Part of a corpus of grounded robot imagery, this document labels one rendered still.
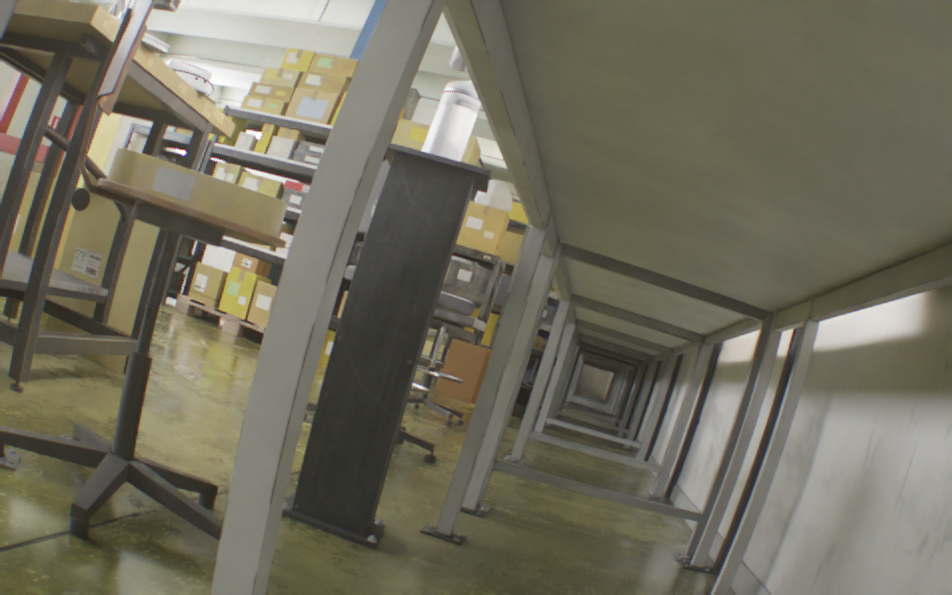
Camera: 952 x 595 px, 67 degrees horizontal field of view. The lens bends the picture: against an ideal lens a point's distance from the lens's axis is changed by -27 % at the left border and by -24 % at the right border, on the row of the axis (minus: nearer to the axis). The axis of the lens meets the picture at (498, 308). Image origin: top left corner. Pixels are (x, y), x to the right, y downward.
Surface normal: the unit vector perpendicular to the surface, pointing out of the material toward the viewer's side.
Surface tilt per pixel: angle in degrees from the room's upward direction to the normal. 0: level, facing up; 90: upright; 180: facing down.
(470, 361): 90
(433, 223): 90
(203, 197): 90
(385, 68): 90
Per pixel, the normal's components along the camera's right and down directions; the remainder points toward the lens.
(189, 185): 0.46, 0.11
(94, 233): 0.00, -0.05
